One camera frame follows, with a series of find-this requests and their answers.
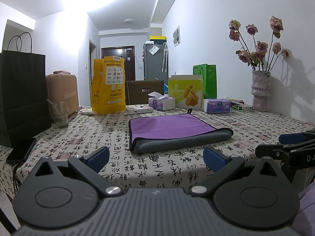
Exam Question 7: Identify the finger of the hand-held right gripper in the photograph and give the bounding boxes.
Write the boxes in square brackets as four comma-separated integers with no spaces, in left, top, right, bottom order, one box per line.
[255,143,304,164]
[279,128,315,146]

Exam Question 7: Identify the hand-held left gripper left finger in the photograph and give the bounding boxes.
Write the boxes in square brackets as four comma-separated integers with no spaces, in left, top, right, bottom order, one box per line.
[31,146,122,198]

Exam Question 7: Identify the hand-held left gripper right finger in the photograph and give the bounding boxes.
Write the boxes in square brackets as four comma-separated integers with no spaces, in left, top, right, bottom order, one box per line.
[188,146,283,199]

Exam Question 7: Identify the purple and grey towel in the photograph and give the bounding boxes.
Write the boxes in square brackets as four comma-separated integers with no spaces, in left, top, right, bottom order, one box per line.
[128,108,234,153]

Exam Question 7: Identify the calligraphy print tablecloth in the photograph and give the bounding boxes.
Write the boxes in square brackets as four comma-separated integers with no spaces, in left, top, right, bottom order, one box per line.
[0,106,315,202]

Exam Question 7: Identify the white crumpled plastic bag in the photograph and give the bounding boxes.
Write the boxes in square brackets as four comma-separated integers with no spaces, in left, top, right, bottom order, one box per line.
[78,107,98,116]

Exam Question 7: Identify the purple tissue box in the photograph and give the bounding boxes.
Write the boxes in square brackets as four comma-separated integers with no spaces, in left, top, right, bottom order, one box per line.
[202,98,232,114]
[148,91,176,111]

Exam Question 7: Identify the green and white small box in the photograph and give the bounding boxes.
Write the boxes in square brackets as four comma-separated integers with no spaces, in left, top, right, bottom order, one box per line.
[231,104,253,111]

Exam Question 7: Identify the person's purple clothing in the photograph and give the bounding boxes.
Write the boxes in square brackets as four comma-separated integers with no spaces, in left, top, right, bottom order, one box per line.
[292,181,315,236]

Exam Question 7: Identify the white textured vase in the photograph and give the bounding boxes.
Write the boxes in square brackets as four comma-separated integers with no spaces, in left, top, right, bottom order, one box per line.
[250,70,272,112]

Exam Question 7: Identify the clear drinking glass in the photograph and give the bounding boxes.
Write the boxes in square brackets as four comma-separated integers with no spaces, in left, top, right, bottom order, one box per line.
[47,99,69,128]

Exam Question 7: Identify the flat white box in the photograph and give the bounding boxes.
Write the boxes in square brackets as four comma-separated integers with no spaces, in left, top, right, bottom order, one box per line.
[125,104,153,115]

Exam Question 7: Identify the yellow plastic bag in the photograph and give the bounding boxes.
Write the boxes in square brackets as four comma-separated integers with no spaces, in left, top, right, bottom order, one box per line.
[91,56,127,115]

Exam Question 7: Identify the yellow-green snack box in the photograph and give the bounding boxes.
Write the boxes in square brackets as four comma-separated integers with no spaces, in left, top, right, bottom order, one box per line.
[168,75,204,109]

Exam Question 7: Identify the beige suitcase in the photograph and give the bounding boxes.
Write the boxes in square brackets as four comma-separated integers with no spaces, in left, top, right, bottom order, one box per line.
[45,73,80,117]

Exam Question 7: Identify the black smartphone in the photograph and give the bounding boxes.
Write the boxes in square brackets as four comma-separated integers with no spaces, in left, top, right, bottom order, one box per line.
[6,138,37,164]

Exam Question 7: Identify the brown cardboard box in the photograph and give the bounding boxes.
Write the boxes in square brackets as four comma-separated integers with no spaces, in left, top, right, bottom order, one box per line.
[127,80,165,106]

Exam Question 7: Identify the green paper bag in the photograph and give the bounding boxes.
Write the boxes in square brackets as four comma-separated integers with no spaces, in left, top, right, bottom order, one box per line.
[193,64,218,99]

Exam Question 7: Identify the dried pink roses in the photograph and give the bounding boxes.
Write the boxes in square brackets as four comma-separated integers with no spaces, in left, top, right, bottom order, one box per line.
[228,15,290,72]

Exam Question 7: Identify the black paper bag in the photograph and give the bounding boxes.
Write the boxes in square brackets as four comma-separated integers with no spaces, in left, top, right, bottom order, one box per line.
[0,32,52,148]

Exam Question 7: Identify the dark brown entrance door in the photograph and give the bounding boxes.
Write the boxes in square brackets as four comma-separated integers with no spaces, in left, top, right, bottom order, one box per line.
[101,45,136,82]

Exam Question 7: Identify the grey refrigerator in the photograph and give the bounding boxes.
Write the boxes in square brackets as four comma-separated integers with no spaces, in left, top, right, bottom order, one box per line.
[143,42,170,81]

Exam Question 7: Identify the folded grey umbrella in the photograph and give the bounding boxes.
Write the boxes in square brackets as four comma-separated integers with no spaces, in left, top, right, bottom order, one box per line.
[161,43,170,73]

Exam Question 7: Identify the black phone cable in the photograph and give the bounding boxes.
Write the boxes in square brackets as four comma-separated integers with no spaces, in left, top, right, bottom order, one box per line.
[11,162,20,195]

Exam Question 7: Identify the side doorway frame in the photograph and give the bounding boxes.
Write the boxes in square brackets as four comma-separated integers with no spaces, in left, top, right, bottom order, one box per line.
[89,39,97,76]

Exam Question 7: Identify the white framed wall picture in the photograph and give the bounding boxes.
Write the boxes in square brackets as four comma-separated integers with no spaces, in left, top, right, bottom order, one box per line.
[173,25,181,47]

